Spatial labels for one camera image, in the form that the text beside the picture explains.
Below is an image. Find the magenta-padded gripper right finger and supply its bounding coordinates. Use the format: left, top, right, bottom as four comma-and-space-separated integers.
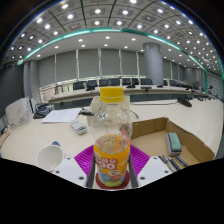
128, 144, 173, 188

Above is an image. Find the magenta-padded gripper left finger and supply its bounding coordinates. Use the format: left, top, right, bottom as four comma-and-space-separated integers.
52, 144, 98, 188

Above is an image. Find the yellow-capped clear drink bottle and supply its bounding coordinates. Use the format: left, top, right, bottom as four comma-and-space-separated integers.
90, 86, 133, 188

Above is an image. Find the dark marker pen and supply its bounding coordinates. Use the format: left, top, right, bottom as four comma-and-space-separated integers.
174, 154, 190, 168
158, 154, 171, 168
167, 156, 183, 173

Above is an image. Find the white patterned paper cup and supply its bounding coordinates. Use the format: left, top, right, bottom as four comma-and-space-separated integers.
35, 144, 65, 173

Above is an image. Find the flat round red coaster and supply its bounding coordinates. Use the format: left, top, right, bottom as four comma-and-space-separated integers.
95, 169, 131, 190

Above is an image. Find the green-topped whiteboard eraser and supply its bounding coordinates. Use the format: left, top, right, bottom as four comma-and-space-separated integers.
166, 132, 183, 157

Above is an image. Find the red-edged open cardboard box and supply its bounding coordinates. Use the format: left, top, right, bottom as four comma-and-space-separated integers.
130, 116, 216, 168

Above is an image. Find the white printed paper sheet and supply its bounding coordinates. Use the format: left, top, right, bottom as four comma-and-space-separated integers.
41, 107, 83, 124

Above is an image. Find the black clip-like tool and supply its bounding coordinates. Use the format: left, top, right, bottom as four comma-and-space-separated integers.
79, 108, 96, 118

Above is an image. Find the black desk telephone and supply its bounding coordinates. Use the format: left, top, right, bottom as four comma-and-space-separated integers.
33, 103, 53, 119

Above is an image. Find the flat brown cardboard sheet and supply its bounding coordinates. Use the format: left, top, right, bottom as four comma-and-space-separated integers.
0, 128, 11, 149

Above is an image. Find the white printed carton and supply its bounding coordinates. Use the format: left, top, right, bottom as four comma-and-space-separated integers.
4, 96, 34, 131

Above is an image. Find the group of black table microphones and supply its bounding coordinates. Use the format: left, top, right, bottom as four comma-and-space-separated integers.
85, 83, 164, 91

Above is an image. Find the row of black office chairs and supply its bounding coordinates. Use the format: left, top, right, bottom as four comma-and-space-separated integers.
54, 77, 188, 96

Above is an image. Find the group of ceiling lights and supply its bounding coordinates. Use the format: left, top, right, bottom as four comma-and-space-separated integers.
9, 0, 221, 73

